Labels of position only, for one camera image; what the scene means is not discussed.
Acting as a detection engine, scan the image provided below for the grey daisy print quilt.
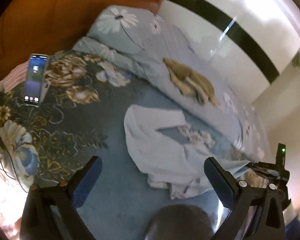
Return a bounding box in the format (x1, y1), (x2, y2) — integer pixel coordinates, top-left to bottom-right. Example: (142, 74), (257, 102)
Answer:
(73, 5), (271, 158)

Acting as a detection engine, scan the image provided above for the tan beige garment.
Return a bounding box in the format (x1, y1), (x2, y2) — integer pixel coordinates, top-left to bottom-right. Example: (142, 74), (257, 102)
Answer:
(162, 57), (221, 107)

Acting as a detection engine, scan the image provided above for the teal floral bed sheet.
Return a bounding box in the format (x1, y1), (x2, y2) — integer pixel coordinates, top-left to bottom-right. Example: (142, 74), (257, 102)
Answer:
(0, 50), (250, 239)

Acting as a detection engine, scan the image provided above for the white wardrobe black stripe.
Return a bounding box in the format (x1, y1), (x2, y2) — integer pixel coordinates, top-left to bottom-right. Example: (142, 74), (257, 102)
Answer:
(160, 0), (300, 103)

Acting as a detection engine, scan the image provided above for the red leather headboard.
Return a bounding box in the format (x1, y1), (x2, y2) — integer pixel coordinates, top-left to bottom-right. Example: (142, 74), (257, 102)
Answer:
(0, 0), (162, 81)

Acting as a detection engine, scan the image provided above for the light blue garment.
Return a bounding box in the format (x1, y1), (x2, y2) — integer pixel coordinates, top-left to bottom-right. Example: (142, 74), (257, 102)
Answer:
(124, 105), (249, 199)

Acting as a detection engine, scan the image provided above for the green potted plant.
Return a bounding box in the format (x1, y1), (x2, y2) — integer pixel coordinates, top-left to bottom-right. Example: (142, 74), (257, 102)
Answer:
(292, 51), (300, 69)

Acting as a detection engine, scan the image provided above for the smartphone with lit screen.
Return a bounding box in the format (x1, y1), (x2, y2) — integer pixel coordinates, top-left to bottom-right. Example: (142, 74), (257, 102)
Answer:
(24, 54), (49, 107)

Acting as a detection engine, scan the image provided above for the pink knitted cloth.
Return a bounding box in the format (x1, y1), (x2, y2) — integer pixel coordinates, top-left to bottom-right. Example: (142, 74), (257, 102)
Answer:
(1, 61), (29, 93)

